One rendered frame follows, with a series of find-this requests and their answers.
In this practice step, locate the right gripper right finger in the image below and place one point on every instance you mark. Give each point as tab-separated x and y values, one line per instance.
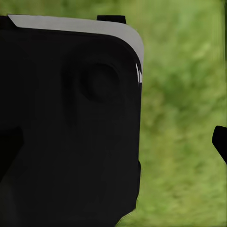
219	140

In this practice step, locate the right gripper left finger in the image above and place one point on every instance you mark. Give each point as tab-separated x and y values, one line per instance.
11	142

